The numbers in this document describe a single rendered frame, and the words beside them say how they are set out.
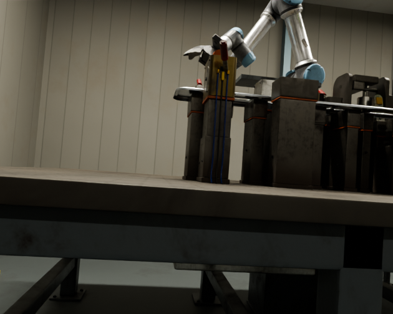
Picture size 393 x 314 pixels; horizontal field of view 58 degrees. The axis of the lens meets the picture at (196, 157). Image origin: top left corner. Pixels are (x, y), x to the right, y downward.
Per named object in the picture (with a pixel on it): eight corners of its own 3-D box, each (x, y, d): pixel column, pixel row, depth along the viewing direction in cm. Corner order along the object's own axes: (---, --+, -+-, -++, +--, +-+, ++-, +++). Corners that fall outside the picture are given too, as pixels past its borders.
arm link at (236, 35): (248, 37, 175) (237, 22, 174) (236, 47, 170) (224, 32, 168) (239, 44, 182) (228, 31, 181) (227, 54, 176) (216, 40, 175)
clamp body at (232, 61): (201, 184, 95) (211, 50, 96) (194, 182, 108) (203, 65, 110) (232, 185, 96) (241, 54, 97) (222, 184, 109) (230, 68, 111)
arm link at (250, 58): (250, 63, 185) (237, 46, 184) (259, 56, 174) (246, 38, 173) (239, 71, 184) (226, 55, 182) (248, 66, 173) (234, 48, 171)
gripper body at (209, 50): (209, 71, 167) (223, 59, 174) (214, 58, 160) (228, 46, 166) (196, 61, 169) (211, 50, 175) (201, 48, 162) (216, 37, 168)
